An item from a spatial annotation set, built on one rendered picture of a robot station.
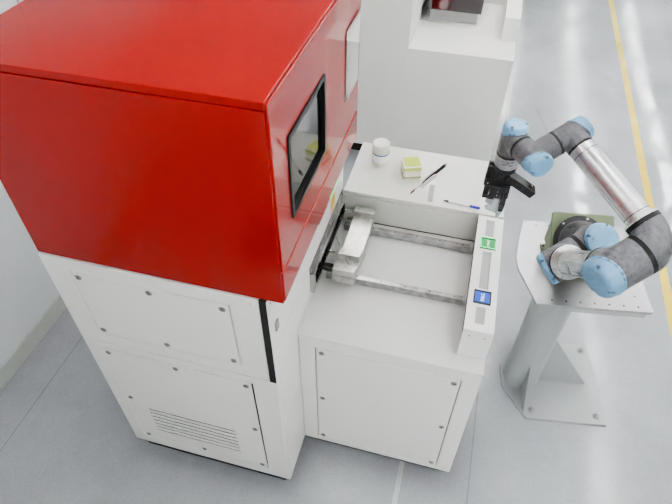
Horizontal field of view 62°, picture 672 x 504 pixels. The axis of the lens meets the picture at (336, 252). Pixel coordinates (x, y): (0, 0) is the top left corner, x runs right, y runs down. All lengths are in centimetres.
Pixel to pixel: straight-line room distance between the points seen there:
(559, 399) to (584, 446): 23
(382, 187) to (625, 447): 159
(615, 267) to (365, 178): 108
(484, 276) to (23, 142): 141
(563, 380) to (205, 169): 217
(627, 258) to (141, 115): 121
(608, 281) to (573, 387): 143
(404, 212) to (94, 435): 170
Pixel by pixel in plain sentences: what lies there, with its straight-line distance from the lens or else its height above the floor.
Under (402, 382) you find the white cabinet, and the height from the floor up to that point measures 67.
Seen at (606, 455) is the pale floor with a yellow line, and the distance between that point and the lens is 286.
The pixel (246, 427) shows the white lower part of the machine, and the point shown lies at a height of 46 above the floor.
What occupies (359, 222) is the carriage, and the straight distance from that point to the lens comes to 221.
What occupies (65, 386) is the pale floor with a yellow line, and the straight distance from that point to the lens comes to 305.
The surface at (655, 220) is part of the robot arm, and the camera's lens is 167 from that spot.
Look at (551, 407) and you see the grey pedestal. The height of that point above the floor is 1.
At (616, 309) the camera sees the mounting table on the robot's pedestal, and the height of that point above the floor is 82.
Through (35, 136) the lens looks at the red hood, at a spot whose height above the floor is 164.
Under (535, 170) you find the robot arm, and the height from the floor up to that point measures 140.
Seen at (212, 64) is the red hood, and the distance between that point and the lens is 124.
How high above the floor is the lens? 237
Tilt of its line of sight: 45 degrees down
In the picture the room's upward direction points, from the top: straight up
